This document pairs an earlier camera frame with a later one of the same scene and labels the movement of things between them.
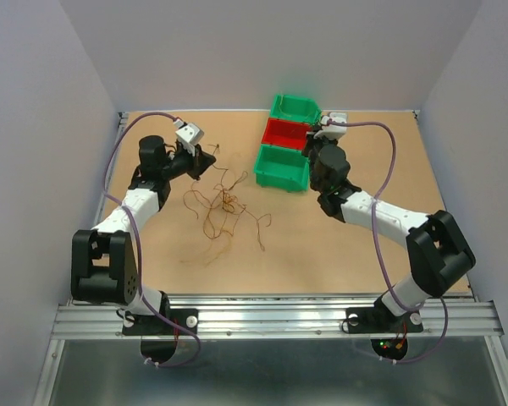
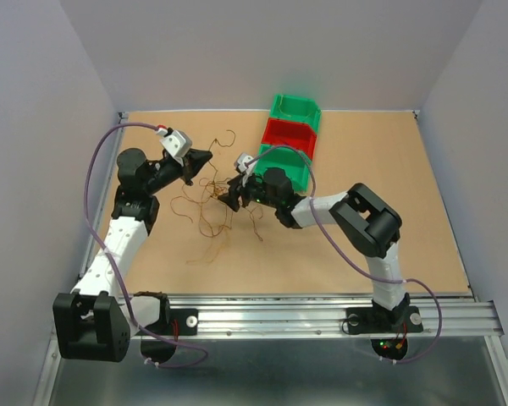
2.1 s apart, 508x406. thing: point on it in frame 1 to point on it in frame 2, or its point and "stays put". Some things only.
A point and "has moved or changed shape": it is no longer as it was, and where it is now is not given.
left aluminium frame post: [121, 119] stays put
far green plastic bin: [295, 109] stays put
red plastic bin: [285, 134] stays put
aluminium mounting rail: [89, 316] stays put
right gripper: [311, 139] to [239, 184]
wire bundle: [224, 207] has moved or changed shape
